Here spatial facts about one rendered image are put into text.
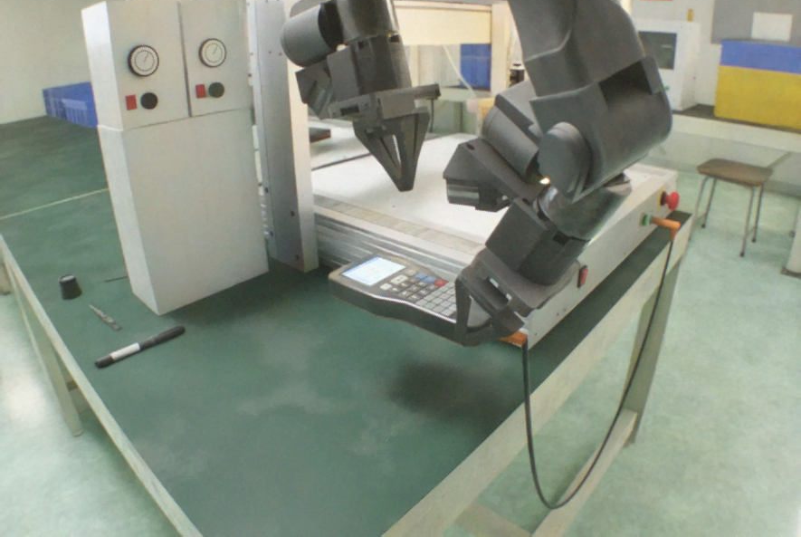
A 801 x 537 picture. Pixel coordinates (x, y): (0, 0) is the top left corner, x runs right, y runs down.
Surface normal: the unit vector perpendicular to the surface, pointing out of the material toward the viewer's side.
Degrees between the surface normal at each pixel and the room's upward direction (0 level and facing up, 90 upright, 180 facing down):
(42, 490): 0
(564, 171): 111
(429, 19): 90
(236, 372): 0
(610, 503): 0
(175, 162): 90
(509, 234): 90
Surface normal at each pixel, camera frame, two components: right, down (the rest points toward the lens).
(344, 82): -0.65, 0.30
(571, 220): -0.44, 0.47
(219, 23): 0.74, 0.24
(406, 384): -0.02, -0.92
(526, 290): 0.36, -0.69
